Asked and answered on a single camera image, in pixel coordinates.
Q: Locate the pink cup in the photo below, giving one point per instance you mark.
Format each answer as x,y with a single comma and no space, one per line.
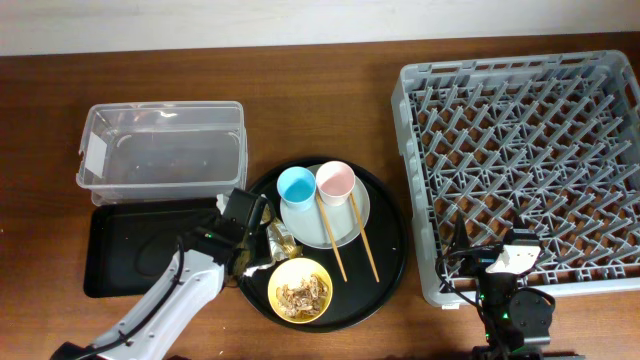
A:
335,181

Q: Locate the right wooden chopstick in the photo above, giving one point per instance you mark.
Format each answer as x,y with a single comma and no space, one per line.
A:
364,237

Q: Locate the left wooden chopstick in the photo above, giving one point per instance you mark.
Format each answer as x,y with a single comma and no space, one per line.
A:
327,226

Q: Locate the wooden chopstick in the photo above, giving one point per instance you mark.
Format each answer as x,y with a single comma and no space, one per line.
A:
364,237
327,226

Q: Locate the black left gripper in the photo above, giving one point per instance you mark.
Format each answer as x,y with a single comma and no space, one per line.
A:
256,259

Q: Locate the gold foil wrapper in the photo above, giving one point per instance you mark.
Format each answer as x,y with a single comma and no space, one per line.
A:
281,241

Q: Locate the grey dishwasher rack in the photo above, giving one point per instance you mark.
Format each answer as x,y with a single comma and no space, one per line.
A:
552,140

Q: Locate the grey plate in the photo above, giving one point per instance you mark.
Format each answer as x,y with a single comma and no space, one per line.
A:
307,226

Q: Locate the black rectangular tray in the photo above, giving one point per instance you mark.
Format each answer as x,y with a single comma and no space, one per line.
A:
132,244

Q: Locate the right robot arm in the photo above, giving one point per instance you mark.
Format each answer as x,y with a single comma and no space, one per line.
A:
516,319

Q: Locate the food scraps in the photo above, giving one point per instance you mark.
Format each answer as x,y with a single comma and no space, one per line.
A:
305,301

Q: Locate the round black tray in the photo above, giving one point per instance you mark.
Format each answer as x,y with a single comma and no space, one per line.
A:
360,296

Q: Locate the white napkin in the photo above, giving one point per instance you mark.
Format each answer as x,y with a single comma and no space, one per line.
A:
257,269

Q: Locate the clear plastic bin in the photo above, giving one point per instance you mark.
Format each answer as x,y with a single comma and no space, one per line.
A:
149,151

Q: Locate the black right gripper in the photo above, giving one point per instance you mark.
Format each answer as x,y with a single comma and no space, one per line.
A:
477,259

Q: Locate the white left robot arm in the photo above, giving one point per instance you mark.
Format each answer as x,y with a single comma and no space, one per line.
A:
206,258

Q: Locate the yellow bowl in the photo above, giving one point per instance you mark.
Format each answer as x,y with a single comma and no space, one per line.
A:
291,272

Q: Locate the blue cup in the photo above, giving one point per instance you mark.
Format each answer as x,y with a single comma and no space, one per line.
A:
296,187

